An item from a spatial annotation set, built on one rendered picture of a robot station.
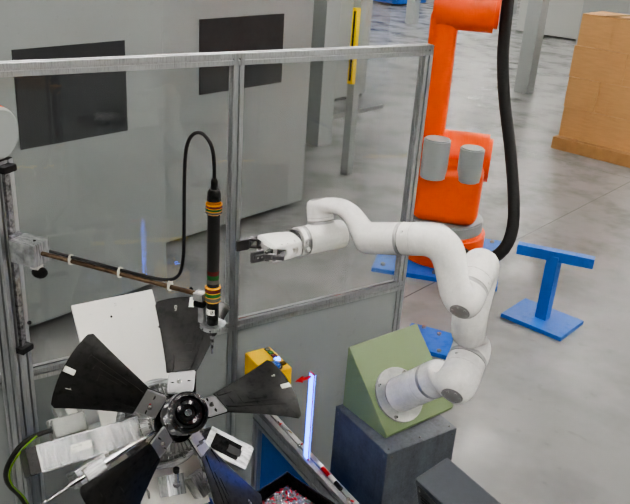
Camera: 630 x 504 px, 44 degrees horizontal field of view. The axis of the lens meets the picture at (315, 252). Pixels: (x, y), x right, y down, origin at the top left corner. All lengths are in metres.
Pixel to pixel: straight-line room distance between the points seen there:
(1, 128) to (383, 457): 1.54
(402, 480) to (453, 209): 3.50
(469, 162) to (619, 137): 4.27
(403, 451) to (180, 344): 0.83
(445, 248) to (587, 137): 8.02
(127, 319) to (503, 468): 2.31
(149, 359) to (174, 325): 0.20
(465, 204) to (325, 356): 2.73
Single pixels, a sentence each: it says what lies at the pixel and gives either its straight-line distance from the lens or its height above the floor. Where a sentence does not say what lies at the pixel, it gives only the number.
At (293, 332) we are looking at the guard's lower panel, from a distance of 3.31.
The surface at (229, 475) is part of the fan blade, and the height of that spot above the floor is 1.02.
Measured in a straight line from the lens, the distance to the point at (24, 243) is 2.44.
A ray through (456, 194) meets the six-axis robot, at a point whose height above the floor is 0.64.
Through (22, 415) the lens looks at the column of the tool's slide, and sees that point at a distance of 2.80.
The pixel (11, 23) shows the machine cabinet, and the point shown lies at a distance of 4.57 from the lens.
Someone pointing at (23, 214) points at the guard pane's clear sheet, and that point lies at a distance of 2.66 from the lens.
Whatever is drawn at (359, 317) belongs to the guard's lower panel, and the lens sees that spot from 3.49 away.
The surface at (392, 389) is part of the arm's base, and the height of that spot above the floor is 1.07.
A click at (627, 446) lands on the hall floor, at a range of 4.61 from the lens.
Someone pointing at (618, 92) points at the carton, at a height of 0.79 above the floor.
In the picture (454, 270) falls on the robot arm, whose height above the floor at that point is 1.69.
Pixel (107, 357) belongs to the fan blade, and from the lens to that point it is 2.21.
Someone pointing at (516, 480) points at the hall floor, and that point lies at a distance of 4.14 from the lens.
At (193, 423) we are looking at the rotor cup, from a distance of 2.24.
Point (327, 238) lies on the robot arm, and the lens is 2.22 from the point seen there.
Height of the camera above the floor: 2.53
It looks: 24 degrees down
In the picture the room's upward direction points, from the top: 4 degrees clockwise
